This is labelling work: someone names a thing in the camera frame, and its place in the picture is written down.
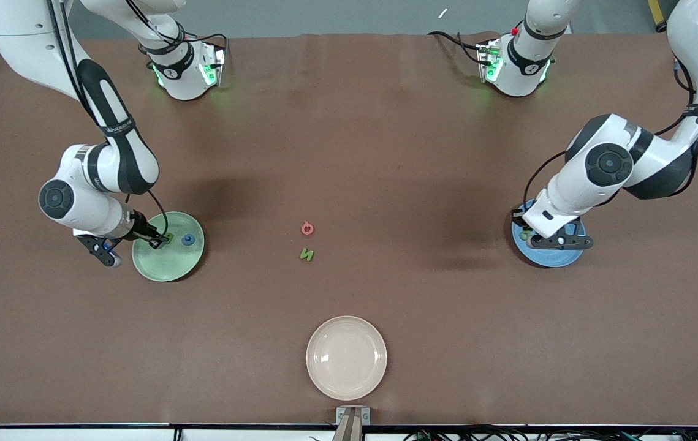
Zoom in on light green plate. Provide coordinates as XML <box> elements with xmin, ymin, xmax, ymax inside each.
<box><xmin>132</xmin><ymin>211</ymin><xmax>205</xmax><ymax>283</ymax></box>

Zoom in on metal base box green light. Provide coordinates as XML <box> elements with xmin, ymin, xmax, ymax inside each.
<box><xmin>476</xmin><ymin>40</ymin><xmax>503</xmax><ymax>84</ymax></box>
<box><xmin>200</xmin><ymin>44</ymin><xmax>228</xmax><ymax>88</ymax></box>

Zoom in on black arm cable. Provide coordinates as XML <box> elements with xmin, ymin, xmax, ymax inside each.
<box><xmin>48</xmin><ymin>0</ymin><xmax>170</xmax><ymax>239</ymax></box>
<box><xmin>522</xmin><ymin>55</ymin><xmax>698</xmax><ymax>209</ymax></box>

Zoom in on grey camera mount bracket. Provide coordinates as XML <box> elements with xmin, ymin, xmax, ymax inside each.
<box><xmin>335</xmin><ymin>406</ymin><xmax>371</xmax><ymax>441</ymax></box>

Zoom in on black base cable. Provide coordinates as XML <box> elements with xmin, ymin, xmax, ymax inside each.
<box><xmin>427</xmin><ymin>31</ymin><xmax>485</xmax><ymax>66</ymax></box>

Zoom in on brown table cover sheet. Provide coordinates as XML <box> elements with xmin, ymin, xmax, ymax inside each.
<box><xmin>0</xmin><ymin>32</ymin><xmax>698</xmax><ymax>426</ymax></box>

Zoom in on yellow pole black foot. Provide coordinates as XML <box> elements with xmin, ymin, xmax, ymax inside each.
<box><xmin>648</xmin><ymin>0</ymin><xmax>669</xmax><ymax>33</ymax></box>

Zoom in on white table edge rail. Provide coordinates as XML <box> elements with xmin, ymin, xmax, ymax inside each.
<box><xmin>0</xmin><ymin>423</ymin><xmax>698</xmax><ymax>441</ymax></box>

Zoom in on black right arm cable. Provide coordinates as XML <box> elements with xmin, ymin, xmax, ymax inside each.
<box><xmin>48</xmin><ymin>0</ymin><xmax>170</xmax><ymax>239</ymax></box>

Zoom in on blue plate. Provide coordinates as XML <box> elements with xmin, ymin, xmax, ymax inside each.
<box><xmin>511</xmin><ymin>199</ymin><xmax>587</xmax><ymax>269</ymax></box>

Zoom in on cream white plate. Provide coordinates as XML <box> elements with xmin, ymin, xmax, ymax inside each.
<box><xmin>306</xmin><ymin>315</ymin><xmax>388</xmax><ymax>401</ymax></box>

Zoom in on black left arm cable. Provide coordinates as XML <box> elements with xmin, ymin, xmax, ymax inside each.
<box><xmin>522</xmin><ymin>55</ymin><xmax>698</xmax><ymax>209</ymax></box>

